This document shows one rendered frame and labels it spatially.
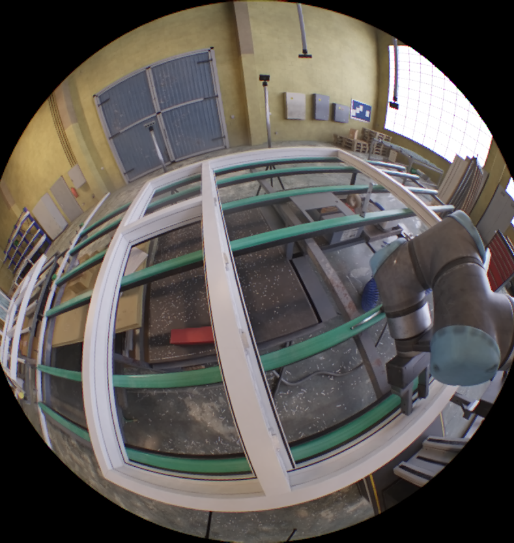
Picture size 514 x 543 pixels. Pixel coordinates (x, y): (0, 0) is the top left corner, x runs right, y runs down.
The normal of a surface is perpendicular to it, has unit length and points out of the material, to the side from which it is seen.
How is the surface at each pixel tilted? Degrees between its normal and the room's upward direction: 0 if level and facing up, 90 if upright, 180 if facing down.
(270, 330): 0
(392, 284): 73
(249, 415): 0
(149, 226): 90
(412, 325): 49
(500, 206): 90
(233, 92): 90
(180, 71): 90
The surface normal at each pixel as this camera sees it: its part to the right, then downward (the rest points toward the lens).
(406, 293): -0.65, -0.01
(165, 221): 0.26, 0.77
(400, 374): -0.96, 0.26
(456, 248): -0.68, -0.68
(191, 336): -0.08, -0.58
